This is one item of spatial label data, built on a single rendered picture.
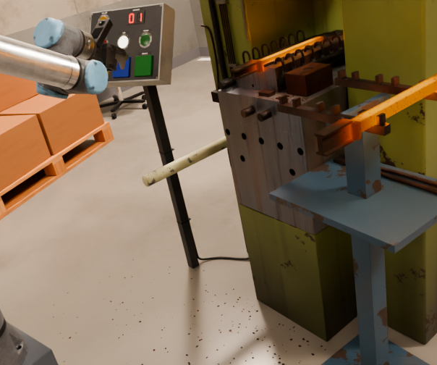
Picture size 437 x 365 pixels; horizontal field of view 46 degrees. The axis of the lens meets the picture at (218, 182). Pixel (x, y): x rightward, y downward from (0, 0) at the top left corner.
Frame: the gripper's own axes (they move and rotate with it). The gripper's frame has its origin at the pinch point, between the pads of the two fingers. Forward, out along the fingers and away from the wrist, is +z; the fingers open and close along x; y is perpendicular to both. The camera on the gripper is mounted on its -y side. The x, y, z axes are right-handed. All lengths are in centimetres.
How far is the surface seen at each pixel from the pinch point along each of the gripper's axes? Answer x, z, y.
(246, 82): 40.2, 13.5, 8.1
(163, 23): 7.1, 11.5, -14.2
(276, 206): 49, 24, 49
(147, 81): 1.6, 11.8, 6.3
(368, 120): 91, -37, 28
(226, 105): 33.3, 13.8, 15.4
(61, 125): -166, 139, 6
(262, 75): 47.8, 8.8, 7.1
